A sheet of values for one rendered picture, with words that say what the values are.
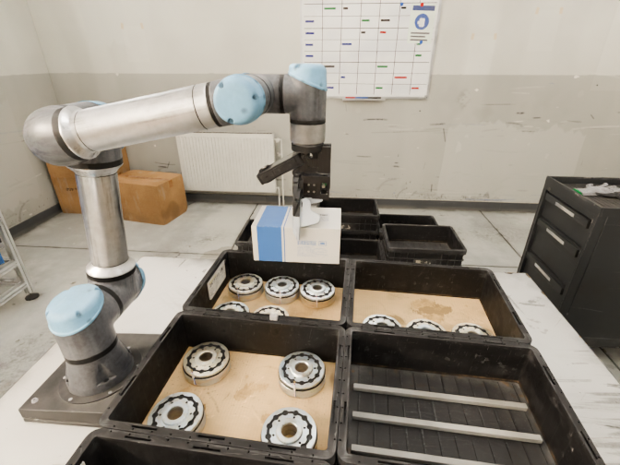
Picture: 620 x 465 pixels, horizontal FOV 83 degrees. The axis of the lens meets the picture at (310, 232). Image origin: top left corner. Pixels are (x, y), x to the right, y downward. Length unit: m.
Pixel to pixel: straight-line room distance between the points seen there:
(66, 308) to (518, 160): 3.86
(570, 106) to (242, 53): 3.07
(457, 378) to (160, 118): 0.80
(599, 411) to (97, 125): 1.26
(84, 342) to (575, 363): 1.28
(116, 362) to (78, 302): 0.18
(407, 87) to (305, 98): 2.95
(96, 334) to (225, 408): 0.35
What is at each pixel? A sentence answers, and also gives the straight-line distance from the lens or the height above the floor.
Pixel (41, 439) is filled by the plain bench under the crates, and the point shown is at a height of 0.70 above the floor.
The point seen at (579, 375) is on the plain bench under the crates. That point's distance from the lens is 1.26.
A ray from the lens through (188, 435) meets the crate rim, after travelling 0.68.
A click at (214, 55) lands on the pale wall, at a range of 3.79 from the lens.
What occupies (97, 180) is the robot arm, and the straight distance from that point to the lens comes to 0.93.
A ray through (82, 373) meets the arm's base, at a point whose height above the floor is 0.81.
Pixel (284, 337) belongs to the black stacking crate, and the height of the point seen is 0.89.
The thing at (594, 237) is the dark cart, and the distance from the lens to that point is 1.99.
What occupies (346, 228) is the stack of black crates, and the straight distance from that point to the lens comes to 2.23.
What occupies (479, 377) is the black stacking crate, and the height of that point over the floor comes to 0.83.
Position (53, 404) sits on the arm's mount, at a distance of 1.09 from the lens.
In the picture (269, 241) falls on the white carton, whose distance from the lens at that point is 0.80.
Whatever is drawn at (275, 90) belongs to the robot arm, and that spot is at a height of 1.41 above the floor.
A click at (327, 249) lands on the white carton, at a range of 0.80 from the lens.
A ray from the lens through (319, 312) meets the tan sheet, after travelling 1.01.
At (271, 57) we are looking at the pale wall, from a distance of 3.65.
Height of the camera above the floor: 1.47
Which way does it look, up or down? 27 degrees down
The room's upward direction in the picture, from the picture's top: straight up
